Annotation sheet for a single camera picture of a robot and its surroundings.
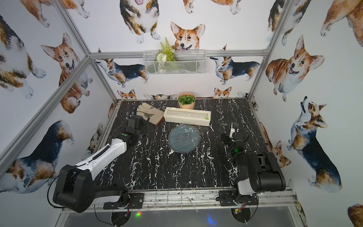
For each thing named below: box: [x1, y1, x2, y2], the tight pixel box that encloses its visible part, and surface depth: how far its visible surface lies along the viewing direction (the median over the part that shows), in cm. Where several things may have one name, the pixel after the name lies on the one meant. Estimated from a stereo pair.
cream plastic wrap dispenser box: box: [163, 106, 211, 127], surface depth 105 cm
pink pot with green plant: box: [177, 91, 197, 110], surface depth 105 cm
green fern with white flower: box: [155, 36, 177, 74], surface depth 85 cm
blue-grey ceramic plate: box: [168, 125, 201, 153], surface depth 98 cm
